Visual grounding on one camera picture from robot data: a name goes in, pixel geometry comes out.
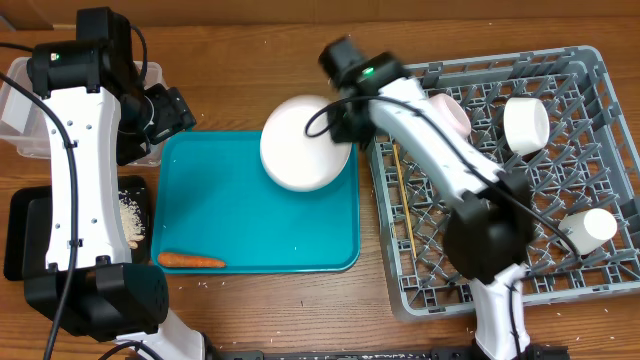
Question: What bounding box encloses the wooden chopstick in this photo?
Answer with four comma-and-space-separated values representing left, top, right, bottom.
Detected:
392, 143, 417, 260

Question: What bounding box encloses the pink plate with food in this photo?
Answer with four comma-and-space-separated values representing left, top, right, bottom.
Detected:
260, 95, 351, 192

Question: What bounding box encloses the pink bowl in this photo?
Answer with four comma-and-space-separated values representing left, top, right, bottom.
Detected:
429, 94, 471, 138

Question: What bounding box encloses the orange carrot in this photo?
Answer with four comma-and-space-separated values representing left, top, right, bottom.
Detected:
156, 252, 227, 269

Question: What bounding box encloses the white bowl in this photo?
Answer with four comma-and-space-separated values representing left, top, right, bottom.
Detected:
503, 98, 550, 156

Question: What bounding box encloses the white cup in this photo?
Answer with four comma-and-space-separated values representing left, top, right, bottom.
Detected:
559, 208, 617, 256

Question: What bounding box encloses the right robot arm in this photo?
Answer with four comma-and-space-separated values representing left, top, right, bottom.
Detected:
318, 37, 533, 359

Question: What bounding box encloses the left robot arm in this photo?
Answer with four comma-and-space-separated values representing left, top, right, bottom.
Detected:
25, 7, 215, 359

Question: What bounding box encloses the grey dishwasher rack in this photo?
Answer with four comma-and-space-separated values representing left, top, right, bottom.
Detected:
367, 46, 639, 321

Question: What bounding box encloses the teal serving tray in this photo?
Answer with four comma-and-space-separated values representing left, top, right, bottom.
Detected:
151, 131, 361, 274

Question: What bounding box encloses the rice and peanut pile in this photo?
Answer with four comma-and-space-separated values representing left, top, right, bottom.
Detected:
119, 191, 145, 249

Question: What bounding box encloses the clear plastic bin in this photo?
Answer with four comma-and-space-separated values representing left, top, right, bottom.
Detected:
1, 57, 168, 167

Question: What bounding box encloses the black plastic tray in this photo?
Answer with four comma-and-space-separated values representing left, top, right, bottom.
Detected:
4, 175, 153, 281

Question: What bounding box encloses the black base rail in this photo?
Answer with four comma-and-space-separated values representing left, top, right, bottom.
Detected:
205, 344, 571, 360

